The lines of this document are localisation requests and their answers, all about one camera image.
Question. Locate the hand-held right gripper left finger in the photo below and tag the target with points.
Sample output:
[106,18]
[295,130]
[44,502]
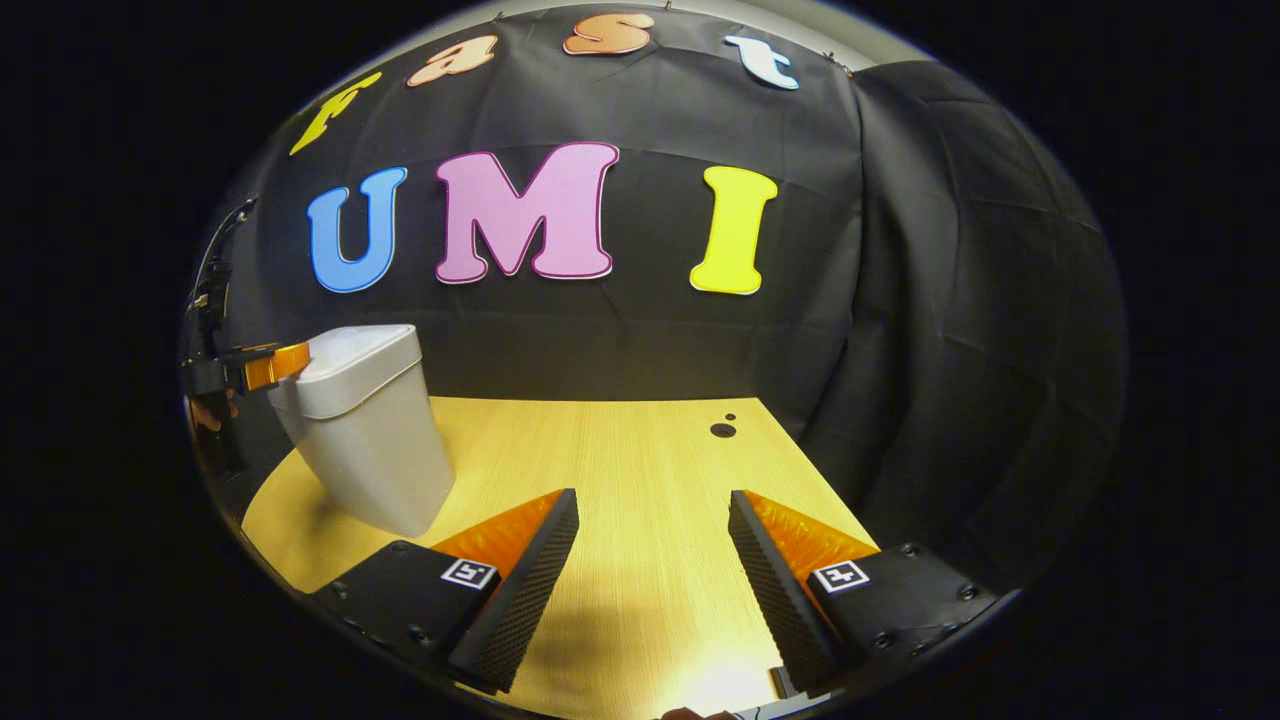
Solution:
[525,600]

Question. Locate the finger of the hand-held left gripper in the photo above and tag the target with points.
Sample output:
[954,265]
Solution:
[272,366]

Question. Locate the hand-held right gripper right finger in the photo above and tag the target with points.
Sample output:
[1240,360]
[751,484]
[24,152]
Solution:
[775,600]

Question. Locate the grey desktop garbage bin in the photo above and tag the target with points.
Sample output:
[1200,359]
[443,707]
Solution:
[370,440]

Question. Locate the wooden desktop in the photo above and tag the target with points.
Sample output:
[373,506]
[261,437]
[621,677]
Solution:
[640,470]

